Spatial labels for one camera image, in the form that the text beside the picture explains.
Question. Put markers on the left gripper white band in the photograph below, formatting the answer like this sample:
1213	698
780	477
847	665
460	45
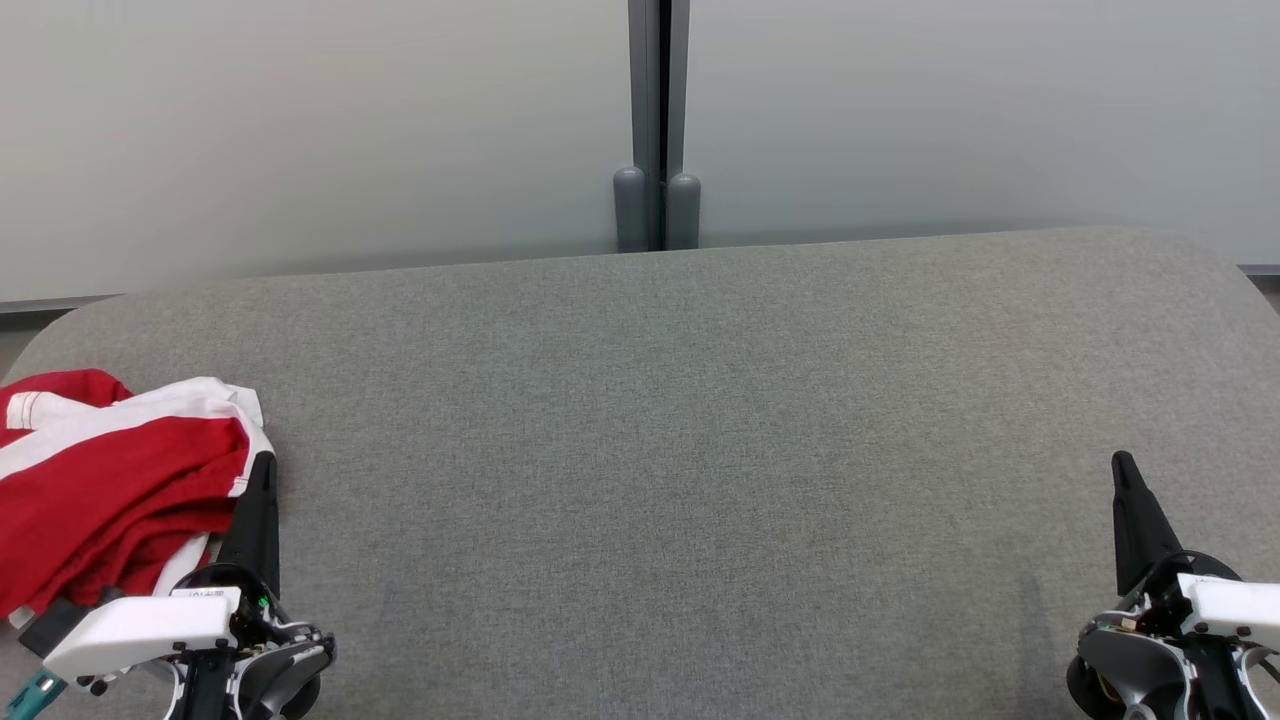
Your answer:
140	630

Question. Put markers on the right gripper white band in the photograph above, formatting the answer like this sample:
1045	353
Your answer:
1235	605

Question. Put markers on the red shorts with white stripe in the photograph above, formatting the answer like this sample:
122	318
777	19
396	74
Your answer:
110	480

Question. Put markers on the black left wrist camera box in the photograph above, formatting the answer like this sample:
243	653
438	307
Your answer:
48	628

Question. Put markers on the teal left camera connector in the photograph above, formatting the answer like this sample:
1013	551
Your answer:
32	693

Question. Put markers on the grey rounded post foot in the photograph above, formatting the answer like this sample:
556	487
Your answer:
683	212
631	210

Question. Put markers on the grey partition post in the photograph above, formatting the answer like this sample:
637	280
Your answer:
658	90

